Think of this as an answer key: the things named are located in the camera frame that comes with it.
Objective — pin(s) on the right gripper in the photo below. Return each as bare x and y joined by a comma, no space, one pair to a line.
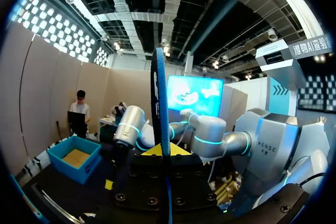
121,155

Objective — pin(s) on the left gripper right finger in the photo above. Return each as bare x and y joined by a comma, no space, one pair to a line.
191,179

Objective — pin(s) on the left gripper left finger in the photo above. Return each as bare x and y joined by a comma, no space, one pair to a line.
141,179

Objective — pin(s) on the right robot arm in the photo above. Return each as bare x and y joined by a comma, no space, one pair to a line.
265,148

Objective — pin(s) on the teal box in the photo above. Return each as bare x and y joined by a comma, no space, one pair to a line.
78,166

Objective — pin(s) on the person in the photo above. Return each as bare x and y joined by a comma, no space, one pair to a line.
78,113

